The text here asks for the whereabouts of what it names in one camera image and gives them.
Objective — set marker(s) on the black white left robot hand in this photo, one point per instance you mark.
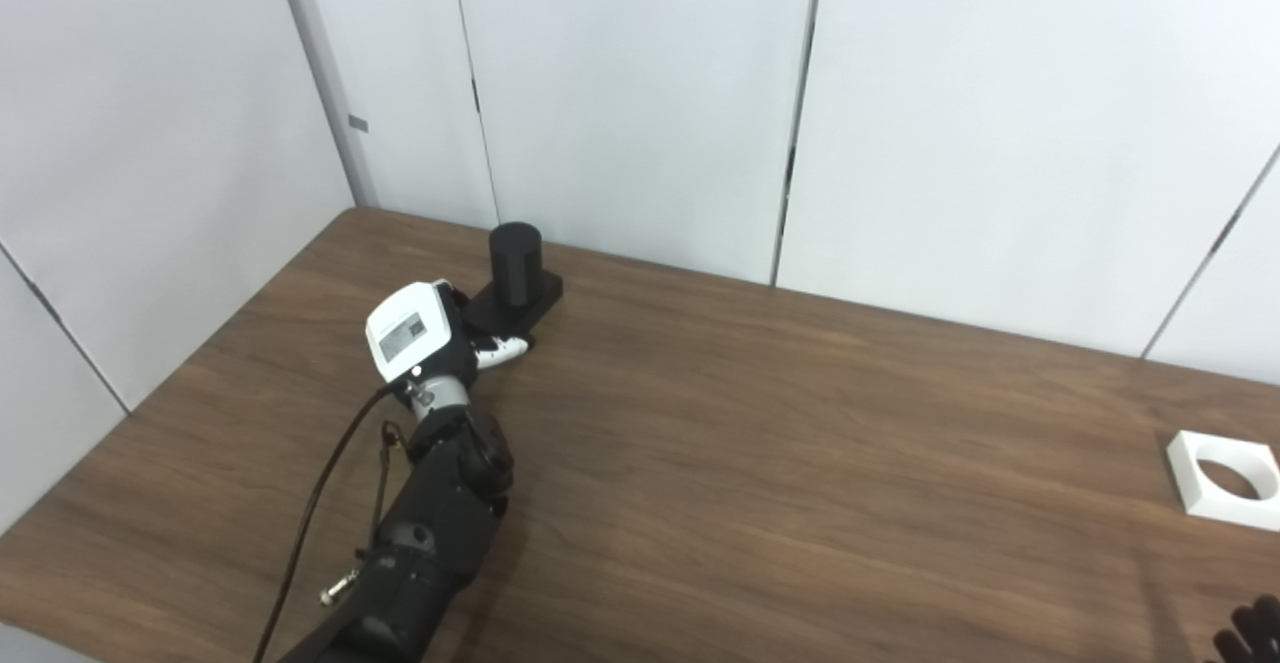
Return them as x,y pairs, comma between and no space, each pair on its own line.
410,333

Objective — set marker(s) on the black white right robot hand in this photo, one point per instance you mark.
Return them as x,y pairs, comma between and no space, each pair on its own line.
1255,638

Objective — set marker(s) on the black cylindrical peg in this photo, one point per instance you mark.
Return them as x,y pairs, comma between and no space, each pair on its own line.
516,263

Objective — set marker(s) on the white square piece with hole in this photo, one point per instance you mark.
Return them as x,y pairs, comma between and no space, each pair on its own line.
1200,493

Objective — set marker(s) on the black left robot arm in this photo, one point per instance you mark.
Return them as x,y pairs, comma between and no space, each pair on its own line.
440,523

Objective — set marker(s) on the grey wall corner post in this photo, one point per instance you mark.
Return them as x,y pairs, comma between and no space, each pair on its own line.
315,63

